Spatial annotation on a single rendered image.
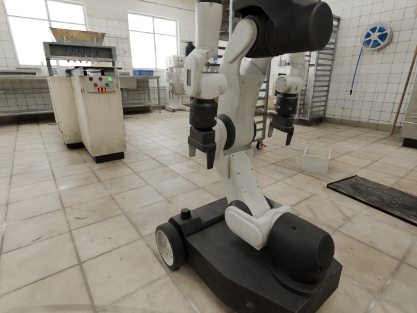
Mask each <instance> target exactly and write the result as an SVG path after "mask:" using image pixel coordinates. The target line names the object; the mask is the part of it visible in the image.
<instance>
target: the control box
mask: <svg viewBox="0 0 417 313"><path fill-rule="evenodd" d="M90 77H92V78H93V80H92V81H90V80H89V78H90ZM99 77H101V78H102V81H100V80H99ZM108 77H111V78H112V80H111V81H109V80H108ZM85 79H86V86H87V91H88V92H106V91H115V82H114V76H85ZM94 83H96V84H97V86H96V87H95V86H94ZM106 83H108V84H109V86H106V85H105V84H106ZM103 88H105V90H103ZM99 89H101V91H100V90H99Z"/></svg>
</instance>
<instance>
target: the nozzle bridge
mask: <svg viewBox="0 0 417 313"><path fill-rule="evenodd" d="M66 46H67V50H68V57H67V56H66ZM73 46H74V57H73V54H72V50H73ZM79 47H80V53H81V57H79V54H78V50H79ZM42 48H43V53H44V57H45V61H46V64H47V70H48V75H49V76H53V71H52V65H51V61H50V60H59V61H67V60H66V59H69V60H70V61H73V60H76V61H79V60H82V61H85V60H88V61H91V60H94V62H97V60H99V62H109V63H110V66H111V67H114V66H115V61H117V54H116V47H113V46H105V45H88V44H80V43H64V42H47V41H42ZM97 48H98V56H99V58H97V57H96V52H97ZM84 51H86V54H87V57H85V55H84ZM91 51H92V57H93V58H91Z"/></svg>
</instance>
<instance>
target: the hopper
mask: <svg viewBox="0 0 417 313"><path fill-rule="evenodd" d="M48 33H49V34H50V35H51V37H52V39H53V41H54V42H64V43H80V44H88V45H103V42H104V39H105V35H106V33H103V32H92V31H86V30H74V29H62V28H56V27H48Z"/></svg>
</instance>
